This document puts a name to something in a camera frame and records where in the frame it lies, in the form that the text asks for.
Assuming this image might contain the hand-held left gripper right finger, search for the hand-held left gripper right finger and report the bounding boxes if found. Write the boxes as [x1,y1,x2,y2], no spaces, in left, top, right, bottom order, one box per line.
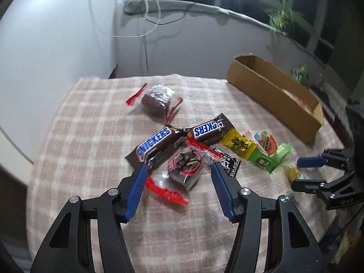
[210,162,333,273]

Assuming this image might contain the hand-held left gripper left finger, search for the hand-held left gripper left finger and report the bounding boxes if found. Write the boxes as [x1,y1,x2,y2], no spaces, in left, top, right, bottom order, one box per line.
[30,162,150,273]

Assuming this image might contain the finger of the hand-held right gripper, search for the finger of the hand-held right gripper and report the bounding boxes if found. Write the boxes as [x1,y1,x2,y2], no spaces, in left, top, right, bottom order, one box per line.
[297,148,354,171]
[291,171,356,198]

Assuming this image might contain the yellow candy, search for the yellow candy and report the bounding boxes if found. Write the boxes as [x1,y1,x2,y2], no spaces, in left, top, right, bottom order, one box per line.
[283,162,306,182]

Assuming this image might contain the light green snack packet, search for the light green snack packet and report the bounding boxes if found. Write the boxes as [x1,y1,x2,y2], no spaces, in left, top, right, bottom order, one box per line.
[271,143,295,162]

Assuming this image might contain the black snack packet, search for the black snack packet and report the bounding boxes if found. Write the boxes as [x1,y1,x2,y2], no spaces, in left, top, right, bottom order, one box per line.
[209,145,242,178]

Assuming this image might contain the brown chocolate bar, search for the brown chocolate bar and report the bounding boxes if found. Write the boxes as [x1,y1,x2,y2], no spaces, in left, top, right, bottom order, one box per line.
[126,126,185,171]
[186,113,234,144]

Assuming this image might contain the dark green snack packet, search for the dark green snack packet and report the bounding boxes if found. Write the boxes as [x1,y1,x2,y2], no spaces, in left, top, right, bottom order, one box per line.
[250,147,281,174]

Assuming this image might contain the colourful jelly cup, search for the colourful jelly cup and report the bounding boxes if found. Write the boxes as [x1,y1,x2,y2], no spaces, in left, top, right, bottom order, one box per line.
[252,131,278,155]

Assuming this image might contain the brownie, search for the brownie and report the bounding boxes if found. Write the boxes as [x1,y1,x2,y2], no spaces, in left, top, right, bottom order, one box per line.
[146,137,223,205]

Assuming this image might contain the yellow snack packet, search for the yellow snack packet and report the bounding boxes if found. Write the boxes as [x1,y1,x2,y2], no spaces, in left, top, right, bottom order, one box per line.
[220,128,256,160]

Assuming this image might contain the cardboard box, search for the cardboard box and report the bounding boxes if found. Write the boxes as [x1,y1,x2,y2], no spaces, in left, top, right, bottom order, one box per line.
[227,55,325,143]

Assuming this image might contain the chocolate cake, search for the chocolate cake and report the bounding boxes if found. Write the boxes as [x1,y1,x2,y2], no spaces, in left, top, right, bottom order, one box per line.
[126,83,183,123]

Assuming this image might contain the pink checked blanket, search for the pink checked blanket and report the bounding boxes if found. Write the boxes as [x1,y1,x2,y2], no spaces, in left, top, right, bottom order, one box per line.
[27,75,346,273]

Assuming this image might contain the potted spider plant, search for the potted spider plant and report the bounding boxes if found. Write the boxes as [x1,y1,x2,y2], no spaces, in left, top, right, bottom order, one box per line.
[264,0,308,37]

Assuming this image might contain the black cable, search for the black cable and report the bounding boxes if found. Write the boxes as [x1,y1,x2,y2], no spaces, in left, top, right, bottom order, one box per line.
[144,8,188,27]

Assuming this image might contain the white cable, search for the white cable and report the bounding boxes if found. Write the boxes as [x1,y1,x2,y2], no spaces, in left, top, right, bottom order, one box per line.
[87,0,161,38]

